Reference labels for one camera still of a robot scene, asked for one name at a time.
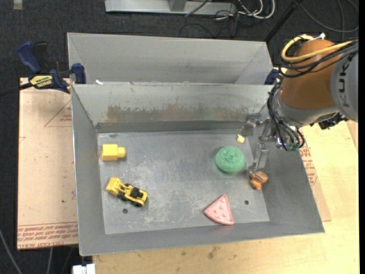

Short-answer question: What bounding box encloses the brown cardboard board, red print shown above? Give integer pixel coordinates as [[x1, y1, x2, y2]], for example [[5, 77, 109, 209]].
[[17, 77, 332, 251]]

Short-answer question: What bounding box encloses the small orange toy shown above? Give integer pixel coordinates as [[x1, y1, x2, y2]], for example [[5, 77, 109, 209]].
[[249, 171, 269, 190]]

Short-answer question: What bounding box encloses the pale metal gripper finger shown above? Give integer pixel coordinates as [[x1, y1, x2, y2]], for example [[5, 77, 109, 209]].
[[247, 143, 270, 177], [241, 121, 255, 137]]

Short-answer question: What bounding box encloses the grey metal bin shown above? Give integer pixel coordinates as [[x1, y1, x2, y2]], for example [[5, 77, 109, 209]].
[[67, 32, 326, 257]]

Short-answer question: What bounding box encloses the green round sponge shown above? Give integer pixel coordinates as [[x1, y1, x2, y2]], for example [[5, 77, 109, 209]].
[[214, 146, 246, 174]]

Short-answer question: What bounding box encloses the yellow toy loader truck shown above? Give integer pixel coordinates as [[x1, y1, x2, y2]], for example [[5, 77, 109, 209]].
[[105, 176, 149, 208]]

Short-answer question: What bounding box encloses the yellow plastic block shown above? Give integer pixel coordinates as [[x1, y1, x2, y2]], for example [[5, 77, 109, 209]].
[[101, 143, 127, 162]]

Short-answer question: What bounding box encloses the pink toy watermelon slice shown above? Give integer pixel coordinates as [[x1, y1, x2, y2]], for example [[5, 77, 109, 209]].
[[203, 194, 236, 226]]

